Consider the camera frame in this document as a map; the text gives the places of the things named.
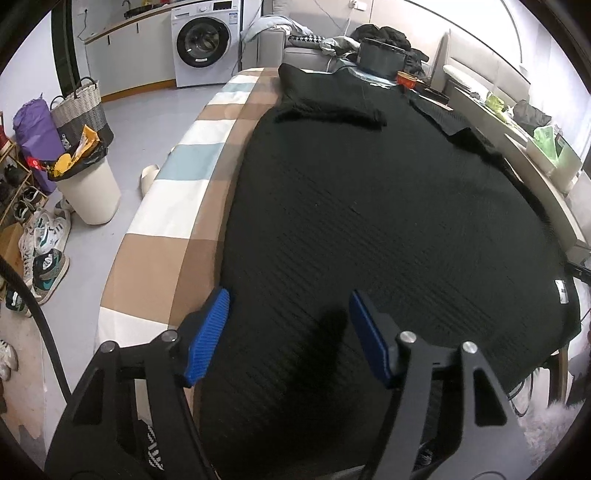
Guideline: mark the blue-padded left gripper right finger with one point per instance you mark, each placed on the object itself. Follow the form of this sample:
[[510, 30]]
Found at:
[[448, 418]]

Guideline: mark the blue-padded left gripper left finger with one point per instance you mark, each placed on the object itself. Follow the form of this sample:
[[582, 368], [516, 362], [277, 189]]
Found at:
[[98, 434]]

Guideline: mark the black knit sweater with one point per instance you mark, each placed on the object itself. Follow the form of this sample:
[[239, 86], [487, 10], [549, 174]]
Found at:
[[346, 186]]

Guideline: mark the teal black sneaker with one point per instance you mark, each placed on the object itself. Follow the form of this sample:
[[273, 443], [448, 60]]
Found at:
[[49, 270]]

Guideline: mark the checkered bed sheet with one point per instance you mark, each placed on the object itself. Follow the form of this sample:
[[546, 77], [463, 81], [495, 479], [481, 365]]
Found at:
[[170, 257]]

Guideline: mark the white green sneaker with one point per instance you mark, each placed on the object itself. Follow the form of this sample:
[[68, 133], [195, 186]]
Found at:
[[42, 232]]

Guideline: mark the shoe rack with shoes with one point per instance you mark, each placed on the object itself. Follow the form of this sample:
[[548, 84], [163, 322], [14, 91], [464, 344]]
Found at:
[[20, 192]]

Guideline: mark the white trash bin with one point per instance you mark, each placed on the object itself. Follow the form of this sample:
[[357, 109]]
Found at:
[[88, 185]]

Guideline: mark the beige slipper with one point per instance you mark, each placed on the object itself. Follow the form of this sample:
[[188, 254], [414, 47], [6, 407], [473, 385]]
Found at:
[[147, 177]]

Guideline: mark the white tissue box holder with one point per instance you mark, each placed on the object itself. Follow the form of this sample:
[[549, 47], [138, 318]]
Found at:
[[554, 156]]

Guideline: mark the purple bag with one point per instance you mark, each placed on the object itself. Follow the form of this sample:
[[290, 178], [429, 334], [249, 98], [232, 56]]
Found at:
[[38, 139]]

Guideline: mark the woven laundry basket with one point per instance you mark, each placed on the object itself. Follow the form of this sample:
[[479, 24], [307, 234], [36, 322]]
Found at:
[[83, 107]]

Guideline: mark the green plush toy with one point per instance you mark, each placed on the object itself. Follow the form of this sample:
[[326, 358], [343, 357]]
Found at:
[[495, 104]]

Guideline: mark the red food bowl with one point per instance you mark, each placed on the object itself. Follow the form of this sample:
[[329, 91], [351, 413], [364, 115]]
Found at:
[[409, 81]]

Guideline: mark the kitchen counter cabinet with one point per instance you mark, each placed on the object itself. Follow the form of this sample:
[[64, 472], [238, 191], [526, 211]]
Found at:
[[127, 56]]

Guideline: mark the black electric cooker pot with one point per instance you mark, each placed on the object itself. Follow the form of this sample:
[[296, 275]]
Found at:
[[381, 59]]

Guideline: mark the white front-load washing machine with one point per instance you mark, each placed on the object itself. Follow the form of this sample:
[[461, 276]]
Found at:
[[205, 42]]

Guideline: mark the grey sofa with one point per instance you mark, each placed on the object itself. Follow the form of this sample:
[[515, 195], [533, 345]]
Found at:
[[324, 18]]

